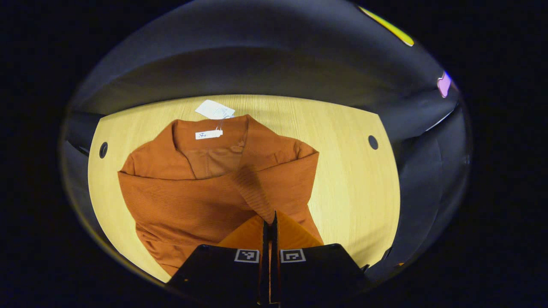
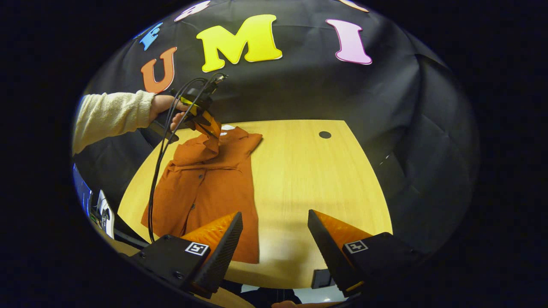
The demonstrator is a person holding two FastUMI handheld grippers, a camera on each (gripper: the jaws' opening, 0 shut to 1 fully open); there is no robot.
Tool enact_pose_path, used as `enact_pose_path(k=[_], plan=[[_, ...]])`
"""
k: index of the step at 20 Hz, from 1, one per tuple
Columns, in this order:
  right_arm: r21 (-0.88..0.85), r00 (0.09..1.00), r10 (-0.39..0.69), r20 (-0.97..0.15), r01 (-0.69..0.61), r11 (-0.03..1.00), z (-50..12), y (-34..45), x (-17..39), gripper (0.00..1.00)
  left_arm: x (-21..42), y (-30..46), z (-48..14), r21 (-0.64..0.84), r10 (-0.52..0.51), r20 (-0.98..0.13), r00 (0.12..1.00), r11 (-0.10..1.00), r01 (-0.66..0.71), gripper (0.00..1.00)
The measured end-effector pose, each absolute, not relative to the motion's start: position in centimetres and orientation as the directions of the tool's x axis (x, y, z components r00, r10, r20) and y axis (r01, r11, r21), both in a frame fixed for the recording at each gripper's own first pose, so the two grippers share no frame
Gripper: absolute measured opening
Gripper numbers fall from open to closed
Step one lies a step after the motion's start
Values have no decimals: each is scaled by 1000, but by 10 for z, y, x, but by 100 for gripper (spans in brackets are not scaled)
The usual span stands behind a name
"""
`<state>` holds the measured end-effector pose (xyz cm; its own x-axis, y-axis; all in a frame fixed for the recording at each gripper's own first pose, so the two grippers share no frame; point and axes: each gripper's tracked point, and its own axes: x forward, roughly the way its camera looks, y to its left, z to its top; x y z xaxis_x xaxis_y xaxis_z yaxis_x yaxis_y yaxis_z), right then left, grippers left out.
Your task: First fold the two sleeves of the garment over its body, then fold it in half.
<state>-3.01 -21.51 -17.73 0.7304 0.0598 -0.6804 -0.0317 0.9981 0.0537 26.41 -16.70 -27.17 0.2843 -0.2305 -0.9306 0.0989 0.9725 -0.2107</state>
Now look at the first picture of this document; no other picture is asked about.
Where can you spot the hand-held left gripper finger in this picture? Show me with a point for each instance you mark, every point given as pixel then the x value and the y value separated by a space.
pixel 274 239
pixel 265 239

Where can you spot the orange button shirt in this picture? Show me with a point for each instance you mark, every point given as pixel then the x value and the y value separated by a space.
pixel 192 201

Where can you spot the white paper hang tag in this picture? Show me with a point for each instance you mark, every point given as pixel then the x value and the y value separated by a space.
pixel 214 110

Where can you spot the black backdrop cloth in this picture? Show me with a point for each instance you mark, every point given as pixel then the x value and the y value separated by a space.
pixel 257 64

